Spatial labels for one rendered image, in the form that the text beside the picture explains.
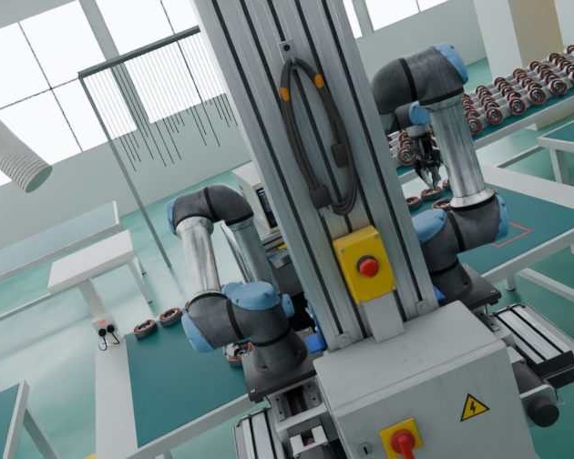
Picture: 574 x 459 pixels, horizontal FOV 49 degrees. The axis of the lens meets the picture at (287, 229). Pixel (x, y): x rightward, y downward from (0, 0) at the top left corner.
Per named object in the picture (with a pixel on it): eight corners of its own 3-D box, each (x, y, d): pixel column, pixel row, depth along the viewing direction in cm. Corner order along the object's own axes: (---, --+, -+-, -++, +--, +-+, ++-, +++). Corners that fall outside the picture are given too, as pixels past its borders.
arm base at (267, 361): (312, 362, 166) (299, 331, 162) (259, 383, 165) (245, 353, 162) (302, 336, 180) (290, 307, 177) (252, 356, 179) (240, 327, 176)
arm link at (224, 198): (242, 171, 198) (295, 309, 207) (210, 183, 199) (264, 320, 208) (240, 175, 186) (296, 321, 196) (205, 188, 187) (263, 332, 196)
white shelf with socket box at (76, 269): (177, 340, 273) (132, 249, 258) (97, 378, 267) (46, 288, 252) (169, 311, 306) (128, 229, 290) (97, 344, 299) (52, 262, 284)
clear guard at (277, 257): (346, 259, 224) (342, 244, 222) (287, 287, 220) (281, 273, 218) (317, 236, 254) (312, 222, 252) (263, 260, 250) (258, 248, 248)
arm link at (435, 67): (452, 247, 176) (393, 58, 163) (504, 229, 174) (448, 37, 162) (463, 260, 164) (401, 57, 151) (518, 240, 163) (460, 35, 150)
